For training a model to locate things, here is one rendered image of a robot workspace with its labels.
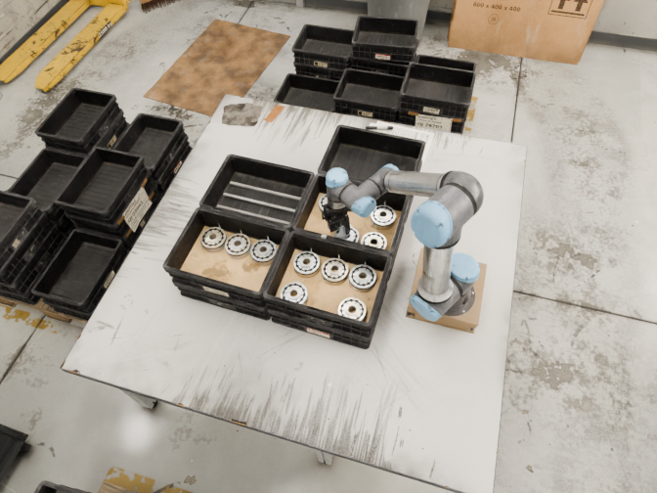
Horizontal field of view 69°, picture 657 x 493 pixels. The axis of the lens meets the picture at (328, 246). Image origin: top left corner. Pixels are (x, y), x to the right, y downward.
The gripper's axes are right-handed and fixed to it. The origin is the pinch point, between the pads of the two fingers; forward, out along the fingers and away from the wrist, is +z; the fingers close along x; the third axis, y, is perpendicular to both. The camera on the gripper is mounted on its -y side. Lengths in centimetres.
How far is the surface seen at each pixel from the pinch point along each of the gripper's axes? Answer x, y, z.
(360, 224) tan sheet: -1.0, -8.4, 2.1
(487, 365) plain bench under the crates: 68, -22, 15
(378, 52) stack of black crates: -129, -95, 31
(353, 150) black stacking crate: -38.8, -26.3, 2.3
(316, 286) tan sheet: 15.8, 20.2, 2.1
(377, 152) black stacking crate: -32.2, -35.3, 2.2
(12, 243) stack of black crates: -92, 134, 32
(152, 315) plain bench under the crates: -11, 81, 15
